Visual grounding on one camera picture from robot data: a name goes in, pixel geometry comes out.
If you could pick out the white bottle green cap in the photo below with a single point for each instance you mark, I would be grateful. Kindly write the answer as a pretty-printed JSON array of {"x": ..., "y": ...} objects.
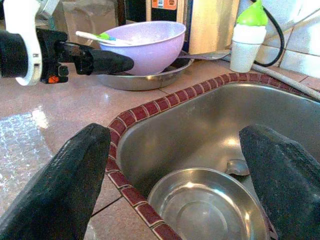
[{"x": 245, "y": 55}]

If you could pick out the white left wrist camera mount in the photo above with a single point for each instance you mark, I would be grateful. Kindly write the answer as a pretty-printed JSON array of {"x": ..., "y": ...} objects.
[{"x": 27, "y": 37}]

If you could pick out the steel spoon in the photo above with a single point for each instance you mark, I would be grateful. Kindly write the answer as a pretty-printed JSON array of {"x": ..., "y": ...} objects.
[{"x": 236, "y": 167}]

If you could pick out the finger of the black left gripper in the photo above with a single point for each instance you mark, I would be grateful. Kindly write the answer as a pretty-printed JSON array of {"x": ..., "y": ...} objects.
[{"x": 107, "y": 62}]

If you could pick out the beige water ionizer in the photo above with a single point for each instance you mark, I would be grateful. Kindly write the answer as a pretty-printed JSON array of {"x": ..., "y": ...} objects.
[{"x": 212, "y": 25}]

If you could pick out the white green spatula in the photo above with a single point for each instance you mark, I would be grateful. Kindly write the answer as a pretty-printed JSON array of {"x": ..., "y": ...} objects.
[{"x": 87, "y": 35}]

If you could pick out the purple plastic bowl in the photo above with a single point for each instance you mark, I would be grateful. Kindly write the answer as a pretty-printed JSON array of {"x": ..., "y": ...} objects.
[{"x": 150, "y": 50}]

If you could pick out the stainless steel sink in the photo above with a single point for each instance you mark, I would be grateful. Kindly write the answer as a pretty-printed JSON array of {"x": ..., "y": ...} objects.
[{"x": 200, "y": 120}]

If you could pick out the round steel bowl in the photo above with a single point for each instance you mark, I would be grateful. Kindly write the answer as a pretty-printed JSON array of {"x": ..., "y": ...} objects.
[{"x": 200, "y": 215}]

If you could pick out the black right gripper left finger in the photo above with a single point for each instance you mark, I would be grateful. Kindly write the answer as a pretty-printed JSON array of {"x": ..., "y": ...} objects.
[{"x": 57, "y": 190}]

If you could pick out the shallow steel pan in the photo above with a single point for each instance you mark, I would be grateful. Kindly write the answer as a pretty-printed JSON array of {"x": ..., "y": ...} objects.
[{"x": 140, "y": 82}]

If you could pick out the flat steel utensil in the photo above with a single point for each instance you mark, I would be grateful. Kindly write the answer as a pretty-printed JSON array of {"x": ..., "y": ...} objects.
[{"x": 207, "y": 55}]

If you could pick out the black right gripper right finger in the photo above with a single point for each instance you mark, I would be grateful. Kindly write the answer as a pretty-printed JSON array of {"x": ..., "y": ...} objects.
[{"x": 287, "y": 190}]

